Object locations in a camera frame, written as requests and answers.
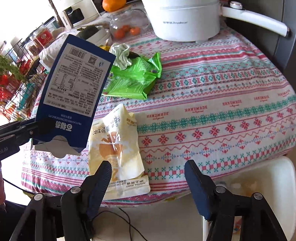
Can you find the yellow wrapper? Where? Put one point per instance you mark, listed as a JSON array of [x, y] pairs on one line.
[[105, 47]]

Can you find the green potted plant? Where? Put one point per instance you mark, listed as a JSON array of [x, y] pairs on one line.
[[8, 67]]

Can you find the dark green squash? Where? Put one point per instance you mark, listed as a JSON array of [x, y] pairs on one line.
[[87, 32]]

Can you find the blue white carton box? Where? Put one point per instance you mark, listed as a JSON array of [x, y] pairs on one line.
[[70, 96]]

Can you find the red labelled spice jar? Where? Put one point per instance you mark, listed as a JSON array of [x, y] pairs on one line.
[[43, 35]]

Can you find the orange mandarin fruit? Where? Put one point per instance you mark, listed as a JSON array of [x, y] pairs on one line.
[[113, 5]]

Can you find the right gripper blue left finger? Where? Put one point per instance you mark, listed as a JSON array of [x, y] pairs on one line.
[[69, 215]]

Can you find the green snack bag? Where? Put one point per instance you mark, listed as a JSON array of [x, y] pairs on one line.
[[136, 81]]

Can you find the white electric cooking pot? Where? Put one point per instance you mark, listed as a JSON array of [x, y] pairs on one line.
[[198, 21]]

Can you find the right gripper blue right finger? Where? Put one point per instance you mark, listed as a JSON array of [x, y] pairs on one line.
[[219, 206]]

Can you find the glass teapot with tomatoes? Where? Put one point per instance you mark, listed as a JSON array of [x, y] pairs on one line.
[[128, 23]]

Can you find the patterned striped tablecloth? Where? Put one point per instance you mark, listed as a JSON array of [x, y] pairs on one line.
[[221, 103]]

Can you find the floral cloth bundle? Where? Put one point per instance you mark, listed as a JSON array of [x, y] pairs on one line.
[[48, 55]]

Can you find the yellow cream snack pouch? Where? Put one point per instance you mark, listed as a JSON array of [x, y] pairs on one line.
[[114, 138]]

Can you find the white plastic trash bin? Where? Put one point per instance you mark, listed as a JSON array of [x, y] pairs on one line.
[[275, 180]]

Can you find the paper ball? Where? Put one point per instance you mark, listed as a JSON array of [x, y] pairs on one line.
[[121, 51]]

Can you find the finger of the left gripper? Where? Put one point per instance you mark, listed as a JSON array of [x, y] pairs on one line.
[[18, 133]]

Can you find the wire storage rack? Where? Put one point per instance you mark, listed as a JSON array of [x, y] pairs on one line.
[[18, 98]]

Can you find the cream air fryer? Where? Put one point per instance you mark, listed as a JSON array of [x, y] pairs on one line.
[[74, 13]]

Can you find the white ceramic bowl stack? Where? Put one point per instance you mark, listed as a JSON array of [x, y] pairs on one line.
[[102, 37]]

